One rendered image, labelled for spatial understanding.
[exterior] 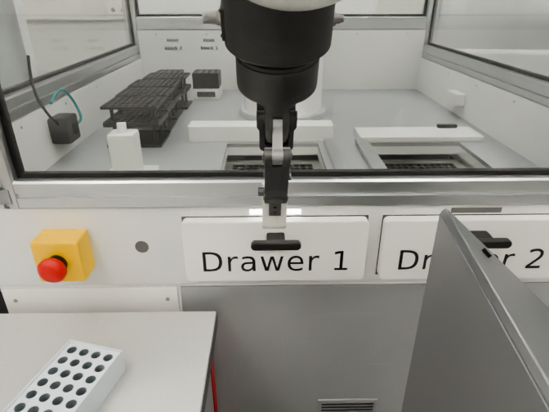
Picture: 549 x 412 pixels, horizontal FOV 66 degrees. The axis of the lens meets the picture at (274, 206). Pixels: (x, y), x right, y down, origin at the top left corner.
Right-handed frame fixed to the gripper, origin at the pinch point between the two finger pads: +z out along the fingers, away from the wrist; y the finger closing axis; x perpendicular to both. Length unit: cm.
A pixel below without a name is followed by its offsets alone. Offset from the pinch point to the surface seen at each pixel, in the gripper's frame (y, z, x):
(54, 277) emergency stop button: 0.2, 14.9, -31.9
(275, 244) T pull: -3.1, 11.5, 0.4
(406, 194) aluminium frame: -10.0, 8.2, 20.5
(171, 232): -7.7, 14.3, -16.1
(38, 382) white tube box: 14.3, 17.9, -30.3
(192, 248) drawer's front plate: -5.4, 15.4, -12.6
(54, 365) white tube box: 11.8, 18.5, -29.3
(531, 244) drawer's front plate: -5.5, 15.0, 41.1
